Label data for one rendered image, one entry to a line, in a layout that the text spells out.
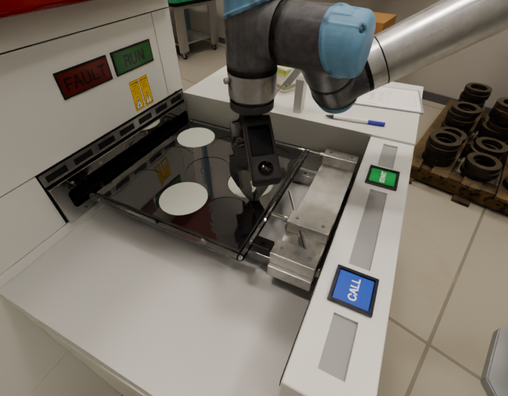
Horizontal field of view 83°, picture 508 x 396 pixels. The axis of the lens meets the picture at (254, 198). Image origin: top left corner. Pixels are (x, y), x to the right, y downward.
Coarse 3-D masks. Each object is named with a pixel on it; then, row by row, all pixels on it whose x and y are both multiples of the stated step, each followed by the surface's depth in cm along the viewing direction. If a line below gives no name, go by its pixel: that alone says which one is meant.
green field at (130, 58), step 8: (136, 48) 64; (144, 48) 66; (120, 56) 61; (128, 56) 63; (136, 56) 65; (144, 56) 67; (120, 64) 62; (128, 64) 63; (136, 64) 65; (120, 72) 62
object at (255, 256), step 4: (160, 220) 65; (180, 228) 63; (220, 244) 60; (248, 252) 57; (252, 252) 56; (256, 252) 56; (248, 256) 58; (252, 256) 57; (256, 256) 56; (260, 256) 56; (264, 256) 55; (256, 260) 57; (260, 260) 57; (264, 260) 56; (268, 260) 55; (264, 264) 57; (316, 276) 52; (316, 280) 53; (312, 284) 54
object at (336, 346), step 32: (384, 160) 60; (352, 192) 52; (384, 192) 52; (352, 224) 46; (384, 224) 46; (352, 256) 42; (384, 256) 42; (320, 288) 38; (384, 288) 38; (320, 320) 35; (352, 320) 35; (384, 320) 35; (320, 352) 32; (352, 352) 32; (288, 384) 30; (320, 384) 30; (352, 384) 30
